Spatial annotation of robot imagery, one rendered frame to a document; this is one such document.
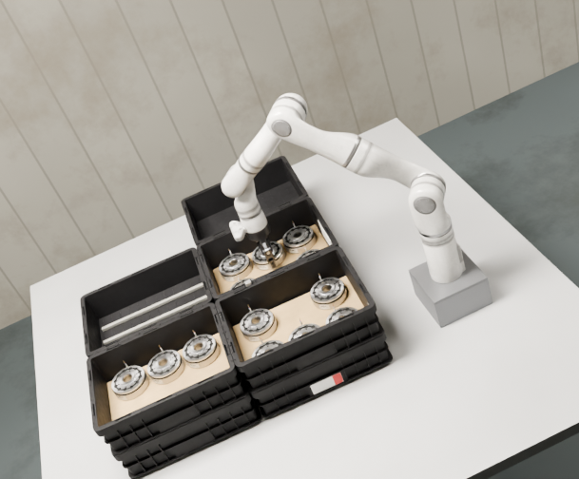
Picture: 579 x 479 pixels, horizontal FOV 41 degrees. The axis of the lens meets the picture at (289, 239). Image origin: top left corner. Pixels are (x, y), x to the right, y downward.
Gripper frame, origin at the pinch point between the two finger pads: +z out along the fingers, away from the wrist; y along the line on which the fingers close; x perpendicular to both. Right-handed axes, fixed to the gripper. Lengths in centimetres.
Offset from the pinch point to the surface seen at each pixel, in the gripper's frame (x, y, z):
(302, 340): 1.4, -47.3, -7.3
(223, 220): 9.2, 34.6, 2.3
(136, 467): 57, -46, 11
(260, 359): 13.5, -47.3, -7.4
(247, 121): -19, 158, 34
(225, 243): 11.0, 11.2, -4.6
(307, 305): -4.1, -24.7, 2.2
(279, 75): -43, 159, 19
